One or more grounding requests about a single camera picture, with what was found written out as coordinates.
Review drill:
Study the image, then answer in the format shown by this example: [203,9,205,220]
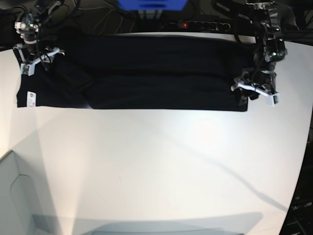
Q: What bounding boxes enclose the blue box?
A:
[118,0,188,11]

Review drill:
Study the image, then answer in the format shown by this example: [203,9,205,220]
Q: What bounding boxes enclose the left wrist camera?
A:
[266,93,280,107]

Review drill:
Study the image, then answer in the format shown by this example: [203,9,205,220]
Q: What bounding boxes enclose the black T-shirt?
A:
[17,27,254,112]

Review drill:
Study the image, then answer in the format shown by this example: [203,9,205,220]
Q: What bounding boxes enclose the white garment label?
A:
[26,91,37,107]

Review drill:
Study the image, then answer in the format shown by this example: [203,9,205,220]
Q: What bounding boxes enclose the black power strip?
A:
[159,21,232,33]

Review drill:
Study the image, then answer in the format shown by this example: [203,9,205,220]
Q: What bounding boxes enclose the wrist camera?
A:
[20,63,35,76]
[266,93,280,107]

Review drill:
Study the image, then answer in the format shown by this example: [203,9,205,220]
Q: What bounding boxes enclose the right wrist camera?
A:
[20,63,35,76]

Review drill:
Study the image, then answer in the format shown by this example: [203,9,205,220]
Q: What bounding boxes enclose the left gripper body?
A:
[234,46,287,92]

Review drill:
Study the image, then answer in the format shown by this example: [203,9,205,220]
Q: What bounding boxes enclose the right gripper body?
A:
[13,17,53,65]

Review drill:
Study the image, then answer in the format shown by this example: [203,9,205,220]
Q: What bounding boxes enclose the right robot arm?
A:
[14,0,64,66]

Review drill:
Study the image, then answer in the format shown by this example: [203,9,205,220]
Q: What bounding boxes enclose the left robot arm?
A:
[235,0,288,96]

